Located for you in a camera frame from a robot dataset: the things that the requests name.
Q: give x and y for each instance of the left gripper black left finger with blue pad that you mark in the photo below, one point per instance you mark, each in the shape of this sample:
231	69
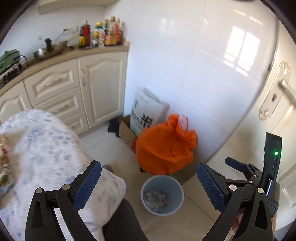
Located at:
42	223

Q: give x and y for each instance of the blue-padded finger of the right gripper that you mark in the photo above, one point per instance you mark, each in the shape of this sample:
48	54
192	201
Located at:
239	166

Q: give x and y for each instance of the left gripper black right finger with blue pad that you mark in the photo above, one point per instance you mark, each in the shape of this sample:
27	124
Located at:
230	197

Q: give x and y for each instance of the clear snack mix bag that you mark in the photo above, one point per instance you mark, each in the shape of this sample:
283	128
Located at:
7	175

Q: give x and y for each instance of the light blue trash bin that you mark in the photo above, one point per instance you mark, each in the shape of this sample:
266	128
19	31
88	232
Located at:
162	195

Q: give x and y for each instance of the cream kitchen cabinet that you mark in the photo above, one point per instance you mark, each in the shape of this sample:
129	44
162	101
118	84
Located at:
83	88

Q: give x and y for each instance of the cream door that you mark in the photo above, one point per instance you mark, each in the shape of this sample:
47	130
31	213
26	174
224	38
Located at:
247	142

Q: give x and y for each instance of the white blue patterned tablecloth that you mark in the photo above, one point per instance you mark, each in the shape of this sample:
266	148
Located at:
44	152

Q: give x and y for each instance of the orange plastic bag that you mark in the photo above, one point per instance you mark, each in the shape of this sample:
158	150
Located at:
167	147

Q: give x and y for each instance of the white rice sack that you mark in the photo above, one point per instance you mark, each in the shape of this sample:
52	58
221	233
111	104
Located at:
147	110

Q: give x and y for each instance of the dark cloth on floor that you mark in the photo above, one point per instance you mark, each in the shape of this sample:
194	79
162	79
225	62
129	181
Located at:
113	126

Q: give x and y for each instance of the cardboard box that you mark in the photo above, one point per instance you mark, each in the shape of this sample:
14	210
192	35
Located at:
126	134

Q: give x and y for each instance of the black gas stove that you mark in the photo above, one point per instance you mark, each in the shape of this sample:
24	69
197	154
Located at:
11	73

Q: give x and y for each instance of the green electric cooker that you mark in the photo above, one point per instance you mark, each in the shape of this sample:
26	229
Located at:
9	58

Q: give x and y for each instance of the white label condiment bottle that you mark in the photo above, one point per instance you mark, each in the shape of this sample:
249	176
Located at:
107	38

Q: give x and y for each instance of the amber condiment bottle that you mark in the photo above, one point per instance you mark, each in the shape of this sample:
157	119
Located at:
116	29

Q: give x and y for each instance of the dark red oil bottle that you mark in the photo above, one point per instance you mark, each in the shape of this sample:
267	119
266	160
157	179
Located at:
84	35

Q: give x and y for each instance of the yellow cap sauce bottle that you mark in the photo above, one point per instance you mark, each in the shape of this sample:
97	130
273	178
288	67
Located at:
98	35

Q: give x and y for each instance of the steel wok with handle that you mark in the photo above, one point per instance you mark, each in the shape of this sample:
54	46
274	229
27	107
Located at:
50	50

